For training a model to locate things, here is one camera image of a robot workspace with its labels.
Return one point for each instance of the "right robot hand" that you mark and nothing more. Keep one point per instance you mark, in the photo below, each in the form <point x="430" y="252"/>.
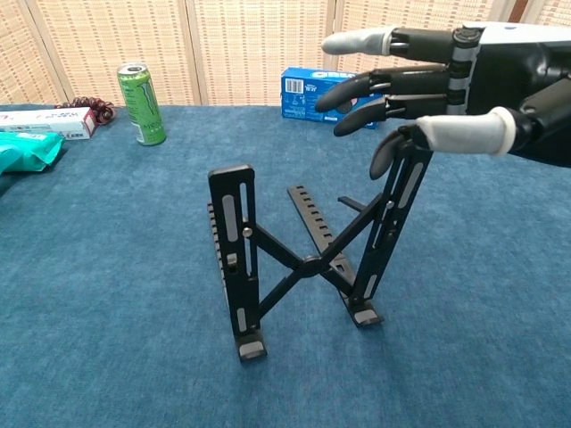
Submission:
<point x="513" y="67"/>

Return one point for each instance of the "black folding laptop stand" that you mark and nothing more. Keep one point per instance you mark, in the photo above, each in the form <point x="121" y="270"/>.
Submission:
<point x="232" y="178"/>

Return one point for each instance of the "blue Oreo cookie box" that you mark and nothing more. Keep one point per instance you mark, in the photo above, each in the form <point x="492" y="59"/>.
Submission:
<point x="303" y="89"/>

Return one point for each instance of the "bamboo folding screen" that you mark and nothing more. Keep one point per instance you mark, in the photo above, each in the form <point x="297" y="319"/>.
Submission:
<point x="250" y="49"/>

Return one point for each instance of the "green drink can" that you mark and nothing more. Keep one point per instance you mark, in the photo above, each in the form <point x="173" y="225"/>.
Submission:
<point x="145" y="107"/>

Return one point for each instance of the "blue table mat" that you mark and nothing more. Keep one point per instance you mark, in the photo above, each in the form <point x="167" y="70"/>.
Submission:
<point x="134" y="267"/>

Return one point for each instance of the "white toothpaste box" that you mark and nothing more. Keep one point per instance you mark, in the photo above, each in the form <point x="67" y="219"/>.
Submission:
<point x="44" y="122"/>

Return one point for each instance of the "teal wet wipes pack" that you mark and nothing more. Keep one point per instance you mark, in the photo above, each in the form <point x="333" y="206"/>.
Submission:
<point x="27" y="151"/>

